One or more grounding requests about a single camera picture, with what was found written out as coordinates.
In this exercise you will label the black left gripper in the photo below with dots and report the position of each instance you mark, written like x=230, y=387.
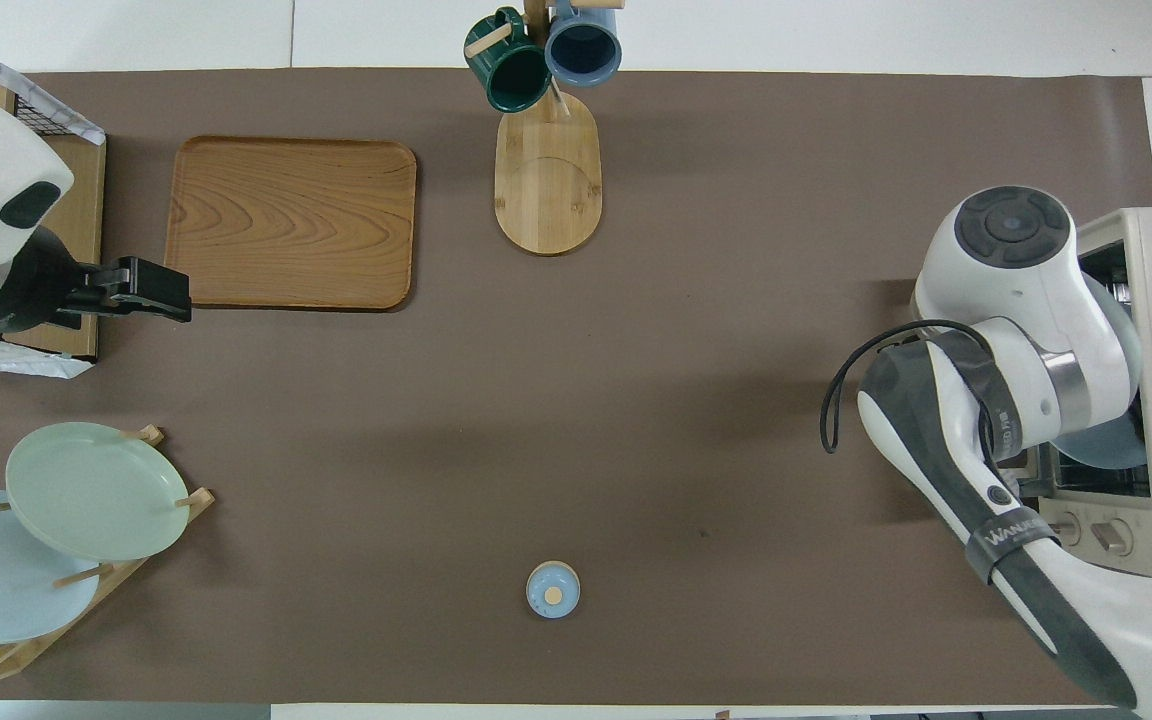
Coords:
x=96, y=290

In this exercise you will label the pale green racked plate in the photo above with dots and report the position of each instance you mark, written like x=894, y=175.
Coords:
x=96, y=490

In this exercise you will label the small blue lid cork knob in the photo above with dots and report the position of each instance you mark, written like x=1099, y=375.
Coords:
x=553, y=595

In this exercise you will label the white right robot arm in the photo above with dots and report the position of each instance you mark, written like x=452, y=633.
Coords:
x=1016, y=300

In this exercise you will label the wooden serving tray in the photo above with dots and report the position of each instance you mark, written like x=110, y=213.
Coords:
x=291, y=220

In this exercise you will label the wooden plate rack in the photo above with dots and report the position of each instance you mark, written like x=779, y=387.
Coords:
x=198, y=497

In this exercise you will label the dark green mug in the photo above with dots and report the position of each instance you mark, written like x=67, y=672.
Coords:
x=516, y=85

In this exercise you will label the blue mug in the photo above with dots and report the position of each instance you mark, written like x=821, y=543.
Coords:
x=584, y=50

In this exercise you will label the white marble-print basket liner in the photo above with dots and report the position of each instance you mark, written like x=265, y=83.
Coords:
x=66, y=120

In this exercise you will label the wooden mug tree stand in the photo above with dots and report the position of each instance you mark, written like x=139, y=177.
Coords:
x=546, y=190

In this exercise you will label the brown table mat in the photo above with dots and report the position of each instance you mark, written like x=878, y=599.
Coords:
x=636, y=350

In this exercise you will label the wooden two-tier shelf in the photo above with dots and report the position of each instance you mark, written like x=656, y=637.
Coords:
x=86, y=200

